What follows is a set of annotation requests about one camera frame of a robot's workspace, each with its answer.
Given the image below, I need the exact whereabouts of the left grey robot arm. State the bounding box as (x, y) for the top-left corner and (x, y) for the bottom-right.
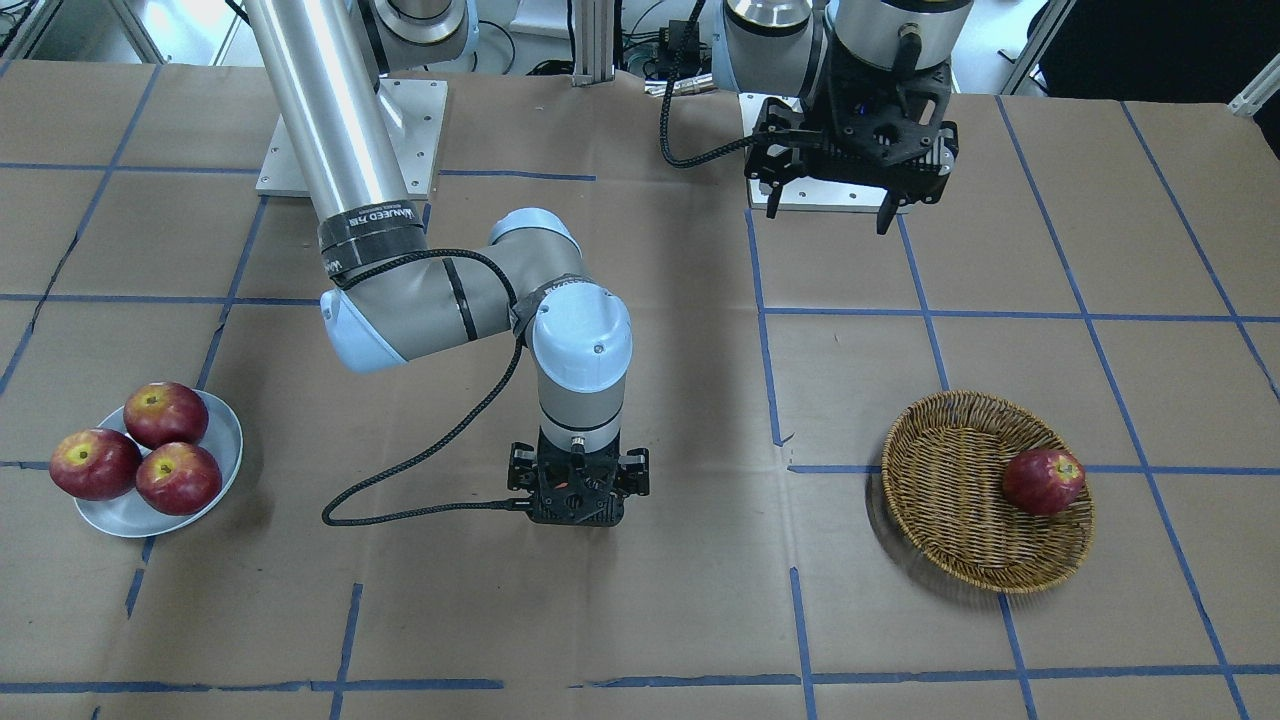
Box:
(713, 1), (972, 233)

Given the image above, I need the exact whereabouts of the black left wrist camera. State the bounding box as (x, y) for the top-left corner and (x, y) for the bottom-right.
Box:
(801, 26), (957, 210)

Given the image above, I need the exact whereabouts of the red apple plate far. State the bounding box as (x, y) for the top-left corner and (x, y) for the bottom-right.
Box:
(49, 428), (143, 501)

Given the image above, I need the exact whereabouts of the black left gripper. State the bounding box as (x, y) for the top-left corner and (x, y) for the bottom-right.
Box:
(744, 95), (901, 236)

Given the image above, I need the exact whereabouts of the light blue plate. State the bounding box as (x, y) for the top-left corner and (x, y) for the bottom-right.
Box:
(74, 389), (244, 538)

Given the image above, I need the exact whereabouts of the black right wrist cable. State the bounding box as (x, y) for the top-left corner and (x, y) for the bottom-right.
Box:
(321, 249), (532, 527)

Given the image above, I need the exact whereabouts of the dark red apple in basket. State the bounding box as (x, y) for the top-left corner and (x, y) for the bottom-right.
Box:
(1001, 448), (1085, 516)

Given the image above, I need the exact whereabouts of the red apple on plate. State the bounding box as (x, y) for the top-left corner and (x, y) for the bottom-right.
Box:
(123, 380), (209, 448)

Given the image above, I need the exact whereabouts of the red apple plate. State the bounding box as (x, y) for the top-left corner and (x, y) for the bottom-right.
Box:
(134, 442), (223, 516)
(49, 428), (143, 501)

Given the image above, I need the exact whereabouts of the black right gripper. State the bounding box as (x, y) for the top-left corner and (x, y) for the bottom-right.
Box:
(507, 432), (650, 498)

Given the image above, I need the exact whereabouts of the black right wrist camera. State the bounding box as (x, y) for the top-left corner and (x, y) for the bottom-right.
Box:
(526, 454), (625, 527)

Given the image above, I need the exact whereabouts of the red apple plate front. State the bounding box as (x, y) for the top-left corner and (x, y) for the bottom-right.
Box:
(134, 442), (223, 516)

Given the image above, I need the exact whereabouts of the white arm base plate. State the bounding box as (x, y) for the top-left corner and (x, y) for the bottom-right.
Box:
(739, 94), (887, 214)
(256, 79), (448, 210)

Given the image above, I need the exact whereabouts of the aluminium profile post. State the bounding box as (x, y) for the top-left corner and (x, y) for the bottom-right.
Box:
(566, 1), (622, 87)

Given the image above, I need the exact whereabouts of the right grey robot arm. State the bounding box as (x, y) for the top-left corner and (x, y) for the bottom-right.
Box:
(244, 1), (650, 523)

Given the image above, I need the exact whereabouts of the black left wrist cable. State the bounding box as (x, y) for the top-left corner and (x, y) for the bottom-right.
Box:
(658, 0), (771, 169)

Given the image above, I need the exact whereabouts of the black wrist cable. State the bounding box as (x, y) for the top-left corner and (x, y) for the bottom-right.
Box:
(321, 249), (532, 527)
(658, 0), (771, 169)

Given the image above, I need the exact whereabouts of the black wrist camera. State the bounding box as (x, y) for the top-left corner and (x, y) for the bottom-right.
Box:
(526, 454), (625, 527)
(801, 26), (957, 210)

